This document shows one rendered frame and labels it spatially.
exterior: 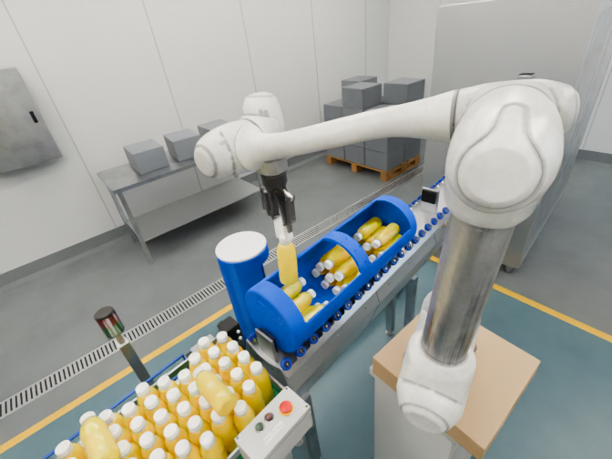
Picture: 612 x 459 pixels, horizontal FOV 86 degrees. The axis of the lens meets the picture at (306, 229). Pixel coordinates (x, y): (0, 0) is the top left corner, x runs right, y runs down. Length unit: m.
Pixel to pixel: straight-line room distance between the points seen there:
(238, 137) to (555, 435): 2.26
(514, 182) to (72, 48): 4.08
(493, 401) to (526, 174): 0.82
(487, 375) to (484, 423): 0.15
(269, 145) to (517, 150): 0.45
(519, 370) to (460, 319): 0.57
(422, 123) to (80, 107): 3.85
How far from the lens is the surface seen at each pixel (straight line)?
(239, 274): 1.76
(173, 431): 1.17
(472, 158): 0.47
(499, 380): 1.22
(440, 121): 0.69
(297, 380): 1.39
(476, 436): 1.11
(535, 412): 2.52
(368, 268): 1.42
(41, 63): 4.21
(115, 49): 4.31
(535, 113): 0.51
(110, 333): 1.38
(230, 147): 0.74
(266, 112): 0.86
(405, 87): 4.73
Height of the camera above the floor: 2.03
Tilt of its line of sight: 33 degrees down
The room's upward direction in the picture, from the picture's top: 7 degrees counter-clockwise
